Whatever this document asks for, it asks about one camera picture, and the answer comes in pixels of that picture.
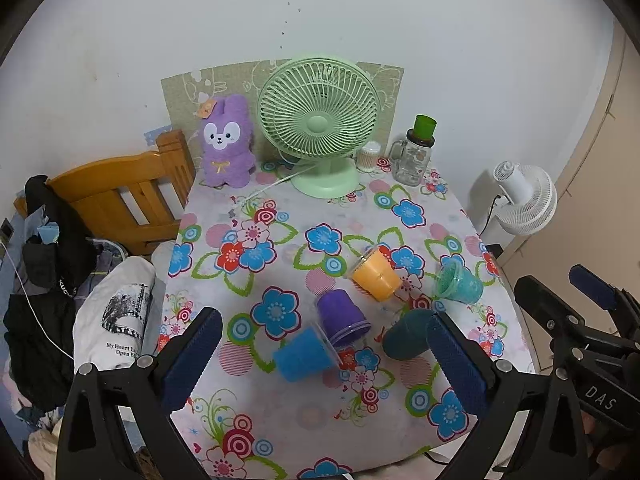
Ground beige wardrobe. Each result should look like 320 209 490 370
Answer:
500 19 640 373

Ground black clothes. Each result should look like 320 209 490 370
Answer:
3 174 99 412

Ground dark teal plastic cup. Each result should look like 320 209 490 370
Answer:
382 308 442 361

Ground blue plastic cup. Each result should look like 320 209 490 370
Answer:
272 326 341 384

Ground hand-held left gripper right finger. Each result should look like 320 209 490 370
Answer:
426 311 590 480

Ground cotton swab container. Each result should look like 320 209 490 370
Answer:
354 141 384 174

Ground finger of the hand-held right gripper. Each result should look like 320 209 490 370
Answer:
514 274 640 361
568 264 640 338

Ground thin white cable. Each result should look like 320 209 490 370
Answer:
2 243 77 362

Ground wooden chair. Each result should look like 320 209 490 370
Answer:
14 129 197 257

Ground glass jar mug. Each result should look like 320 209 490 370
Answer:
389 130 435 186

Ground beige printed wall mat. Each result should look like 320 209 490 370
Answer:
160 58 405 162

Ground purple plush bunny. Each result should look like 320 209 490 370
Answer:
198 93 258 189

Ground black fan cable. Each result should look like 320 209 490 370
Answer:
472 193 502 235

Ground white standing fan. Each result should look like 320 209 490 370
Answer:
492 160 559 236

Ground small green cup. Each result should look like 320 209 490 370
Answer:
412 114 437 142

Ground white fan cable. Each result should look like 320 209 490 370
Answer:
234 166 309 207

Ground light teal plastic cup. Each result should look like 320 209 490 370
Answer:
434 258 485 304

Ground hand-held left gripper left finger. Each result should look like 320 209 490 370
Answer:
56 306 224 480

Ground floral tablecloth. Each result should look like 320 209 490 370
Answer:
150 156 539 480

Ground purple plastic cup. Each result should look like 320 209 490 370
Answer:
316 288 372 349

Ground green desk fan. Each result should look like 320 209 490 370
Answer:
256 57 382 199

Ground orange plastic cup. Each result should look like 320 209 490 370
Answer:
348 244 402 302

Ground white printed shirt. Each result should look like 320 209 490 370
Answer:
72 255 159 377

